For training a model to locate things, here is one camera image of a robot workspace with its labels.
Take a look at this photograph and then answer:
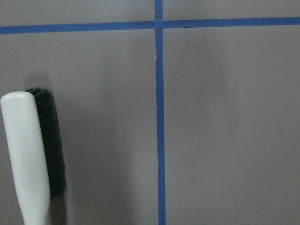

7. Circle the cream hand brush black bristles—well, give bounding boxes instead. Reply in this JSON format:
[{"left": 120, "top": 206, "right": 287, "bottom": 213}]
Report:
[{"left": 0, "top": 87, "right": 67, "bottom": 225}]

